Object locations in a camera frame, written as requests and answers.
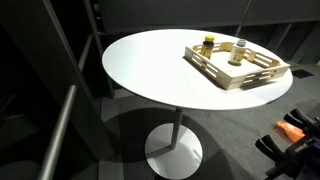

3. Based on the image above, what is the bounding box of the brown bottle yellow cap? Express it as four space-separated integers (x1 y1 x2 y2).
200 35 216 60

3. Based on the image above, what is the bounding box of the white bottle orange label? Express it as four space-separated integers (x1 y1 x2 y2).
227 38 248 67

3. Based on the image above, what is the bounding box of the light wooden slatted tray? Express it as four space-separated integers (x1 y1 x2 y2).
182 41 292 92

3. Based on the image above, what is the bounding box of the thin grey pole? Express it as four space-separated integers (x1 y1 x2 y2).
234 0 253 38

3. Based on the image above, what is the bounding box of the dark partition panel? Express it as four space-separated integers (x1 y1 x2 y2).
0 0 118 180

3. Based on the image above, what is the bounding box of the orange plastic piece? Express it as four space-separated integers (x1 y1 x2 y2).
274 120 306 144

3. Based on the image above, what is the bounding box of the black floor plate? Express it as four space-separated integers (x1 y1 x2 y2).
291 68 315 80

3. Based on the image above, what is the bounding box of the white pedestal table base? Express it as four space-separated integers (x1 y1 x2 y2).
144 107 204 180

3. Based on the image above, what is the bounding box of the grey metal rail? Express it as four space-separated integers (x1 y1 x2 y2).
37 33 94 180

